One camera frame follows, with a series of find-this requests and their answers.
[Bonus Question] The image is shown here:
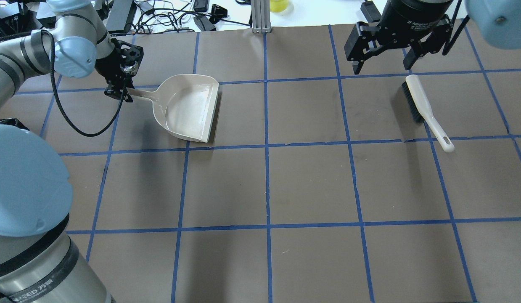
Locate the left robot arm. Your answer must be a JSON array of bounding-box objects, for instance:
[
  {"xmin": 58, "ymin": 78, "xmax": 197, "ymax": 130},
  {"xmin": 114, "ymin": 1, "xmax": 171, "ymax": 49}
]
[{"xmin": 0, "ymin": 0, "xmax": 143, "ymax": 303}]

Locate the beige dustpan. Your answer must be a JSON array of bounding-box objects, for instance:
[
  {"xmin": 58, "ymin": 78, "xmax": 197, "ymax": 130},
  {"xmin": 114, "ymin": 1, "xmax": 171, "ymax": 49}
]
[{"xmin": 127, "ymin": 74, "xmax": 220, "ymax": 143}]

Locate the yellow tape roll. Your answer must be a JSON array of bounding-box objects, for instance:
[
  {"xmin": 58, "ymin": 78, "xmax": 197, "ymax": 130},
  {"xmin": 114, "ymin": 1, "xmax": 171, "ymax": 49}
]
[{"xmin": 269, "ymin": 0, "xmax": 289, "ymax": 12}]

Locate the aluminium frame post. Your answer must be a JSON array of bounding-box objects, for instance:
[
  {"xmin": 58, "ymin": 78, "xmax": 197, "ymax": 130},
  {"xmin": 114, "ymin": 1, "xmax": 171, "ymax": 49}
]
[{"xmin": 251, "ymin": 0, "xmax": 272, "ymax": 33}]

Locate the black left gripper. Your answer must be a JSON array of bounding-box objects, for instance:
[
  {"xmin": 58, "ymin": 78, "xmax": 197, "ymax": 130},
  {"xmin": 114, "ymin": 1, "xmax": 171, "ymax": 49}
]
[{"xmin": 95, "ymin": 39, "xmax": 144, "ymax": 102}]

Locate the white hand brush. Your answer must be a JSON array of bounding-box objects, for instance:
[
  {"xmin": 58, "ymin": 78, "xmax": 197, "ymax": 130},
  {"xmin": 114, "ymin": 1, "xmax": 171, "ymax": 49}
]
[{"xmin": 401, "ymin": 74, "xmax": 455, "ymax": 153}]

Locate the black braided left cable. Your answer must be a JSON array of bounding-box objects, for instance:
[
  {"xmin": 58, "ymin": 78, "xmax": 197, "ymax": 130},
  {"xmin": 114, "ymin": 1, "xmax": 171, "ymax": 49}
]
[{"xmin": 0, "ymin": 29, "xmax": 130, "ymax": 138}]

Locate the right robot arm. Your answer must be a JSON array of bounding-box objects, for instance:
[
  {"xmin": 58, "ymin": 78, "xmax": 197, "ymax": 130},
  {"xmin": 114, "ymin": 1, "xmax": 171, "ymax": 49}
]
[{"xmin": 344, "ymin": 0, "xmax": 521, "ymax": 74}]

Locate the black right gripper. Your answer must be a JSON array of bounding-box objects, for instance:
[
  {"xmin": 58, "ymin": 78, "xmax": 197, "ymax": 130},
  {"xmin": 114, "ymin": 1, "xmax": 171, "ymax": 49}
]
[{"xmin": 344, "ymin": 0, "xmax": 454, "ymax": 75}]

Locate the black power adapter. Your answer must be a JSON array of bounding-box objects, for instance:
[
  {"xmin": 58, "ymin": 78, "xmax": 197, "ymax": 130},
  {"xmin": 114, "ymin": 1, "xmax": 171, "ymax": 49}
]
[{"xmin": 360, "ymin": 0, "xmax": 382, "ymax": 23}]

